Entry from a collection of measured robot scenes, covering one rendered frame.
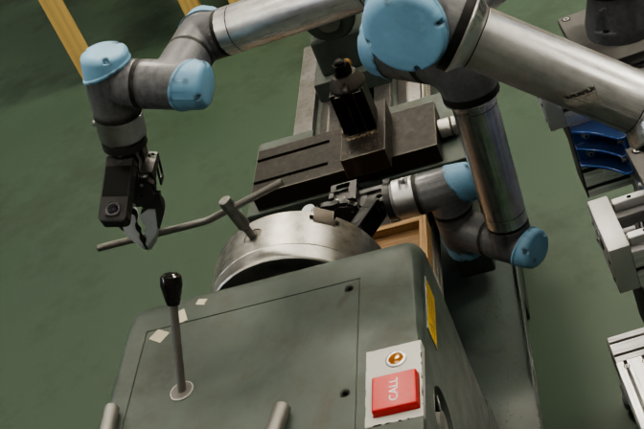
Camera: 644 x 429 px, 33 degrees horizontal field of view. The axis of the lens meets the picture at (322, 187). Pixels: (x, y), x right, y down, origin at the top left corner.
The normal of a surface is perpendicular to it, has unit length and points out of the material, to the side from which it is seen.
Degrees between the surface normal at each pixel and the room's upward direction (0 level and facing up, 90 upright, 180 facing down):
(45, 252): 0
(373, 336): 0
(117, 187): 32
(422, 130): 0
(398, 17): 85
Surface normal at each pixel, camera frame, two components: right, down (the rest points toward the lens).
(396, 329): -0.35, -0.77
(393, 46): -0.34, 0.56
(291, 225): -0.09, -0.81
